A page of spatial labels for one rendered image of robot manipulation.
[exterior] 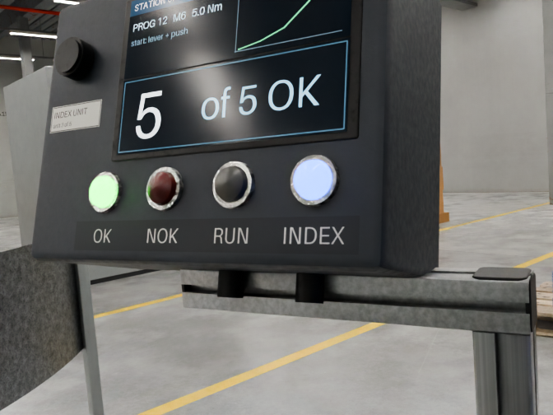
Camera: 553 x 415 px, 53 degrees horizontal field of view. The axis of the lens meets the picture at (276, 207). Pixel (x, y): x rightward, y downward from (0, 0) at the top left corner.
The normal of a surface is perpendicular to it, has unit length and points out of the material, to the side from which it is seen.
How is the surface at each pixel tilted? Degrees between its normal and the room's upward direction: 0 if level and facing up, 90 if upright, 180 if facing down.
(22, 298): 90
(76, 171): 75
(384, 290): 90
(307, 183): 80
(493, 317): 90
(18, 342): 90
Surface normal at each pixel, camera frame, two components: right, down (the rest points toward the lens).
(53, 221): -0.50, -0.15
